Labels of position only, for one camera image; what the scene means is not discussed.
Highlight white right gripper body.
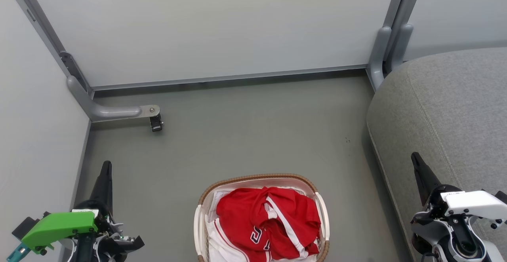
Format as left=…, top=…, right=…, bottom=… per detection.
left=430, top=185, right=507, bottom=220

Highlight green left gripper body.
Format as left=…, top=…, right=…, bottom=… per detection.
left=22, top=201, right=145, bottom=254

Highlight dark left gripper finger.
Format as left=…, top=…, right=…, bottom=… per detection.
left=89, top=160, right=114, bottom=215

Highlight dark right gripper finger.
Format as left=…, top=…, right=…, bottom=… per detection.
left=411, top=152, right=442, bottom=207

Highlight red and white garment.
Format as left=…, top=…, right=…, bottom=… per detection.
left=206, top=216, right=274, bottom=262

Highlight red jersey with lettering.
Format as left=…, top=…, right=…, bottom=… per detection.
left=216, top=186, right=322, bottom=261

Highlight grey fabric sofa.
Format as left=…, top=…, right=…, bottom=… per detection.
left=366, top=47, right=507, bottom=262

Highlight grey partition foot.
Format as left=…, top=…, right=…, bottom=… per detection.
left=67, top=76, right=161, bottom=122
left=386, top=23, right=414, bottom=72
left=367, top=26, right=393, bottom=91

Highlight wicker laundry basket white liner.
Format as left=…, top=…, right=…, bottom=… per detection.
left=193, top=174, right=330, bottom=262

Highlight black cable teal connector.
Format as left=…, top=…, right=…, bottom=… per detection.
left=6, top=242, right=31, bottom=262

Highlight black post bracket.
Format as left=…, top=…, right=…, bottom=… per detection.
left=59, top=51, right=91, bottom=93

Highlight grey partition bottom rail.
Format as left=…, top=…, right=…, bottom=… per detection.
left=91, top=65, right=368, bottom=91

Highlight grey partition post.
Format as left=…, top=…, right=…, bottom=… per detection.
left=4, top=0, right=95, bottom=98
left=382, top=0, right=427, bottom=31

